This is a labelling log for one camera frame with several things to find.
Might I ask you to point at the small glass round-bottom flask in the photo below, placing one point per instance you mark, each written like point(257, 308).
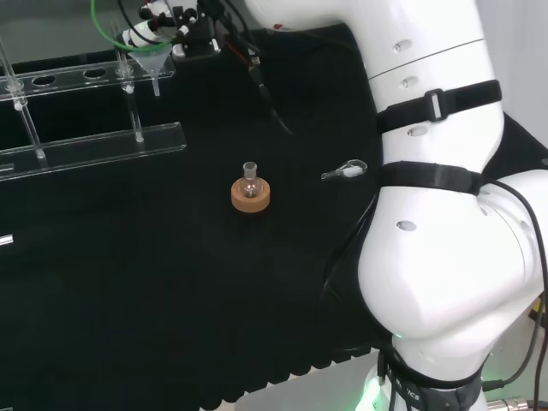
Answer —
point(250, 185)

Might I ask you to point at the glass weighing funnel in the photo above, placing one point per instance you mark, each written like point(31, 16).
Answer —
point(349, 170)

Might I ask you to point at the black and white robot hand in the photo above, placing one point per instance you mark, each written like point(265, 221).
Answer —
point(199, 32)

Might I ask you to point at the small white label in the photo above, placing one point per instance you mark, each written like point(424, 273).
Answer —
point(6, 240)

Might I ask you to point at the translucent white plastic funnel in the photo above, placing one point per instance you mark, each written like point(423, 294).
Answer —
point(152, 65)

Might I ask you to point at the pale board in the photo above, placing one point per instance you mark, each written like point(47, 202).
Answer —
point(299, 394)

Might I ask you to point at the clear acrylic funnel stand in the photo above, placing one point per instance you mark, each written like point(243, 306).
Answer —
point(107, 147)

